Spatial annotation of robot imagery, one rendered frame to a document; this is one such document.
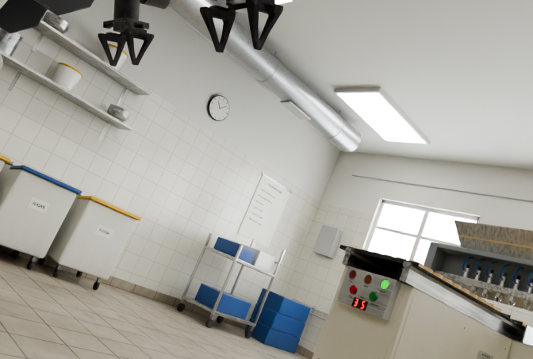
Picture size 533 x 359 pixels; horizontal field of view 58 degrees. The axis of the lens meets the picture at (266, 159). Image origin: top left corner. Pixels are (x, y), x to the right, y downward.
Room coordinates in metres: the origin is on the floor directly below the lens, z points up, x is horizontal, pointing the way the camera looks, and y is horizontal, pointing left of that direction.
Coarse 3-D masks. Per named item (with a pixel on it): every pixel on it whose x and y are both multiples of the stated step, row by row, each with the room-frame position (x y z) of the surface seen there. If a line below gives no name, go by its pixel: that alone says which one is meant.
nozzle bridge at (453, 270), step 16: (432, 256) 2.40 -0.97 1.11; (448, 256) 2.42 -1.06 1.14; (464, 256) 2.35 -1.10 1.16; (480, 256) 2.21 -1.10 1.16; (496, 256) 2.12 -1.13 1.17; (448, 272) 2.40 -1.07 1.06; (496, 272) 2.19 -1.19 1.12; (512, 272) 2.13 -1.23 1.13; (528, 272) 2.07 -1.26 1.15; (480, 288) 2.24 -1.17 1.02; (496, 288) 2.12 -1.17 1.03
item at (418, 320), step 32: (416, 288) 1.65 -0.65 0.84; (352, 320) 1.81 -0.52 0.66; (384, 320) 1.69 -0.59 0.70; (416, 320) 1.67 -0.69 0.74; (448, 320) 1.75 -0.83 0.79; (320, 352) 1.89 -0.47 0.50; (352, 352) 1.76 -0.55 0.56; (384, 352) 1.65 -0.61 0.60; (416, 352) 1.69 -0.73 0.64; (448, 352) 1.78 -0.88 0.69; (480, 352) 1.88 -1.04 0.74
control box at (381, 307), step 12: (348, 276) 1.85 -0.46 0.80; (360, 276) 1.80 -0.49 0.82; (372, 276) 1.75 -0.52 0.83; (348, 288) 1.83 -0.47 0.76; (360, 288) 1.78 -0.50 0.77; (372, 288) 1.73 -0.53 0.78; (396, 288) 1.66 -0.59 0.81; (336, 300) 1.86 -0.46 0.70; (348, 300) 1.81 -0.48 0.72; (360, 300) 1.76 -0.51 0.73; (372, 300) 1.71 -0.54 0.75; (384, 300) 1.67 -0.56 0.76; (372, 312) 1.70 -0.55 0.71; (384, 312) 1.66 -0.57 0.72
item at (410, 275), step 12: (408, 264) 1.62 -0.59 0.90; (408, 276) 1.63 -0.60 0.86; (420, 276) 1.66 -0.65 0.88; (420, 288) 1.67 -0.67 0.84; (432, 288) 1.70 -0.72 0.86; (444, 288) 1.73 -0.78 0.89; (444, 300) 1.74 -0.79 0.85; (456, 300) 1.78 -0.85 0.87; (468, 300) 1.81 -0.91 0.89; (468, 312) 1.82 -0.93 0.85; (480, 312) 1.86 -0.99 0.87; (492, 312) 1.90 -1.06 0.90; (492, 324) 1.91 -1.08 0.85; (504, 324) 1.96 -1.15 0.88; (516, 336) 2.01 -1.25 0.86
